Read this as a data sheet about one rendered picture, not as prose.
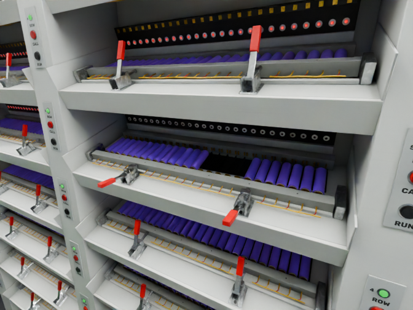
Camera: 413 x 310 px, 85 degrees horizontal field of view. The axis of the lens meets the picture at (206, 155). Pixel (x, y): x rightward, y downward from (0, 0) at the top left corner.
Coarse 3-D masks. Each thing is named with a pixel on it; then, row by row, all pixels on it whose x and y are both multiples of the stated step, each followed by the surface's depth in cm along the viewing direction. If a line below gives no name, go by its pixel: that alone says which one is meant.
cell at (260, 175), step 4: (264, 160) 47; (268, 160) 46; (264, 164) 45; (268, 164) 46; (260, 168) 45; (264, 168) 44; (268, 168) 45; (260, 172) 44; (264, 172) 44; (256, 176) 43; (260, 176) 43; (264, 176) 43; (260, 180) 42
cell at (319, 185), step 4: (320, 168) 42; (316, 172) 42; (320, 172) 41; (324, 172) 41; (316, 176) 41; (320, 176) 40; (324, 176) 41; (316, 180) 40; (320, 180) 40; (324, 180) 40; (316, 184) 39; (320, 184) 39; (324, 184) 39; (316, 188) 38; (320, 188) 38; (324, 188) 39; (312, 192) 39
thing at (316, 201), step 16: (96, 160) 58; (112, 160) 56; (128, 160) 54; (144, 160) 52; (176, 176) 48; (192, 176) 46; (208, 176) 44; (224, 176) 44; (256, 192) 40; (272, 192) 39; (288, 192) 38; (304, 192) 37; (320, 208) 36
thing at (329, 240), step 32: (128, 128) 68; (160, 128) 62; (64, 160) 55; (352, 160) 39; (128, 192) 50; (160, 192) 46; (192, 192) 45; (352, 192) 34; (256, 224) 37; (288, 224) 36; (320, 224) 35; (352, 224) 30; (320, 256) 34
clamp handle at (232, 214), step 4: (240, 200) 38; (244, 200) 38; (240, 204) 37; (236, 208) 36; (240, 208) 36; (232, 212) 34; (236, 212) 34; (228, 216) 34; (232, 216) 34; (236, 216) 34; (224, 220) 32; (228, 220) 32; (232, 220) 33; (224, 224) 32; (228, 224) 32
